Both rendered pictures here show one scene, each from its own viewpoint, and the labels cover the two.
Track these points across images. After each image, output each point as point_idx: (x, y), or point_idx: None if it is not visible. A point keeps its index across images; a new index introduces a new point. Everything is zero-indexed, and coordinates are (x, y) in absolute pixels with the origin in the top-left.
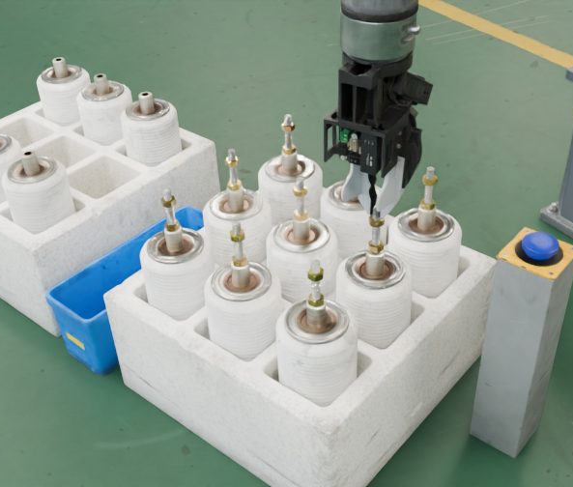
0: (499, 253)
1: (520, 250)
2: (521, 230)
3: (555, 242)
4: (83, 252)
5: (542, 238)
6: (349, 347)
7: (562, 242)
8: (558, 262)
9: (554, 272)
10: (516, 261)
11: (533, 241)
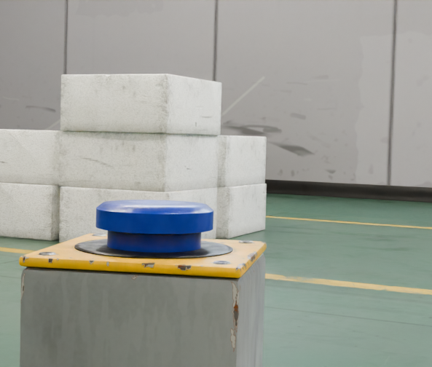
0: (263, 243)
1: (209, 245)
2: (244, 264)
3: (111, 202)
4: None
5: (154, 204)
6: None
7: (85, 258)
8: (87, 241)
9: (91, 236)
10: (204, 239)
11: (175, 202)
